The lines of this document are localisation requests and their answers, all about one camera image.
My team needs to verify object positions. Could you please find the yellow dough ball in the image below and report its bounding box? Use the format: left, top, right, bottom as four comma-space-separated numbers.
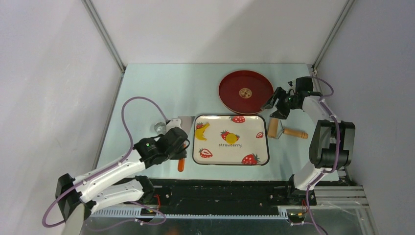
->
225, 133, 239, 144

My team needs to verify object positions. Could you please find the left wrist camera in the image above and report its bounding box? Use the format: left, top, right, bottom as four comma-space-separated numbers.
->
166, 118, 182, 133

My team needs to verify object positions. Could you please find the round red lacquer tray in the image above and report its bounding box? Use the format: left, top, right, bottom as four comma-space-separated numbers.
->
218, 70, 274, 115

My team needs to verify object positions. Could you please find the yellow dough scrap strip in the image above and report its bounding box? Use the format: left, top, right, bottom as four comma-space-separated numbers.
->
194, 123, 210, 141

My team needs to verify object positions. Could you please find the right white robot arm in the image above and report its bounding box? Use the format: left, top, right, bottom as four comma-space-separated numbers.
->
261, 86, 355, 205

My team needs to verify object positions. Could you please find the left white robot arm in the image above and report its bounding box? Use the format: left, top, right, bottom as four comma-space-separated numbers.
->
55, 127, 188, 222

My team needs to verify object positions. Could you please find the white strawberry print tray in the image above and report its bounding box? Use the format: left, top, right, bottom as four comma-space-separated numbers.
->
192, 115, 270, 166

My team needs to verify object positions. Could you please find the orange handled metal scraper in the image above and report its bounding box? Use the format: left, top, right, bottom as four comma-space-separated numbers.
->
178, 116, 195, 172

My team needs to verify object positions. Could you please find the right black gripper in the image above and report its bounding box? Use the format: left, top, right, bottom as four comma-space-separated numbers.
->
261, 87, 300, 120

